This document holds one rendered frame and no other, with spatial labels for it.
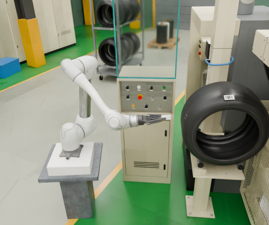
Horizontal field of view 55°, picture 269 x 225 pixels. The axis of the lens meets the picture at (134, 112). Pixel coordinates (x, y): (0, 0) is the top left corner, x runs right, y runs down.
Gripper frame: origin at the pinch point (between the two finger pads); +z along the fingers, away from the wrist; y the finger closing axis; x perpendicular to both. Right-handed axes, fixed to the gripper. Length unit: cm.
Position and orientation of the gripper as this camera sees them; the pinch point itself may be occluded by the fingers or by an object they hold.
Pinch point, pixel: (166, 117)
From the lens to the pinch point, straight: 183.3
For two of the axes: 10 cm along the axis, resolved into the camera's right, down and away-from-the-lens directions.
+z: 9.8, -1.0, -1.8
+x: 1.8, 8.7, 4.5
